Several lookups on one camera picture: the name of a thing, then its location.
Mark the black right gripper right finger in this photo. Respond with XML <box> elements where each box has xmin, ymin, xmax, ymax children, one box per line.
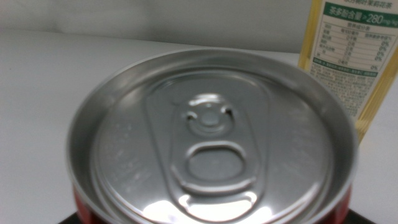
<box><xmin>346</xmin><ymin>208</ymin><xmax>377</xmax><ymax>224</ymax></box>

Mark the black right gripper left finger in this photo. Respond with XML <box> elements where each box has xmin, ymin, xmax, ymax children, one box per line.
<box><xmin>57</xmin><ymin>211</ymin><xmax>83</xmax><ymax>224</ymax></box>

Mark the red cola can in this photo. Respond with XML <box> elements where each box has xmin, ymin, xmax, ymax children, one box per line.
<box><xmin>65</xmin><ymin>47</ymin><xmax>359</xmax><ymax>224</ymax></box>

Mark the yellow tea bottle white cap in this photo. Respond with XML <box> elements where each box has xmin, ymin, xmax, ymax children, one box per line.
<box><xmin>297</xmin><ymin>0</ymin><xmax>398</xmax><ymax>144</ymax></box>

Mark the white backdrop curtain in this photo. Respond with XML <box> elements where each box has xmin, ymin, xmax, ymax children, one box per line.
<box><xmin>0</xmin><ymin>0</ymin><xmax>313</xmax><ymax>54</ymax></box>

